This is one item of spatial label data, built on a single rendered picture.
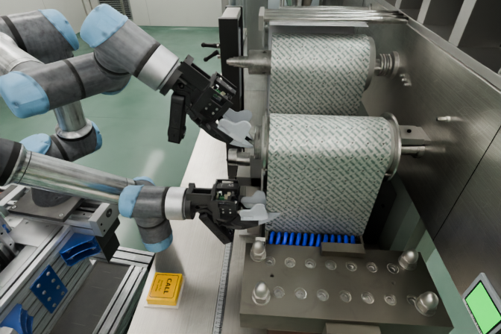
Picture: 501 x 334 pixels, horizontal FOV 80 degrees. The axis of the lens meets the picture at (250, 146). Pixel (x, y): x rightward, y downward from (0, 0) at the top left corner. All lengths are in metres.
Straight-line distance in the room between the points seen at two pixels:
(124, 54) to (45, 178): 0.36
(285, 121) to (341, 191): 0.19
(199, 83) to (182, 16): 5.87
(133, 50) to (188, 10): 5.82
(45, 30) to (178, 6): 5.48
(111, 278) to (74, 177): 1.04
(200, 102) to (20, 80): 0.28
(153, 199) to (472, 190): 0.60
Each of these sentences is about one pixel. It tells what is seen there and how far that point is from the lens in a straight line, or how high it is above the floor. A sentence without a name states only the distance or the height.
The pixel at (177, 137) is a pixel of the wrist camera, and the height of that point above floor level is 1.28.
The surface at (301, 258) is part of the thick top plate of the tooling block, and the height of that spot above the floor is 1.03.
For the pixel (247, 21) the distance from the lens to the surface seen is 1.55.
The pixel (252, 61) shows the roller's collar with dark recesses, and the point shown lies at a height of 1.35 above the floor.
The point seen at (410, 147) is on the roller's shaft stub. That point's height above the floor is 1.26.
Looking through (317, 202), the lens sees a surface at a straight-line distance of 0.68.
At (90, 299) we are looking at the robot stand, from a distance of 1.75.
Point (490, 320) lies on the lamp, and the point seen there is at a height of 1.19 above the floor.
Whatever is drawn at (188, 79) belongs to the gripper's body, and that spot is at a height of 1.41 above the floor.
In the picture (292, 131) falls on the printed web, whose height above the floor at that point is 1.30.
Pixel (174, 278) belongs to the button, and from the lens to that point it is 0.83.
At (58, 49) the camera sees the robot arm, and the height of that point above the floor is 1.36.
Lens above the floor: 1.63
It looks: 36 degrees down
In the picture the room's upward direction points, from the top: straight up
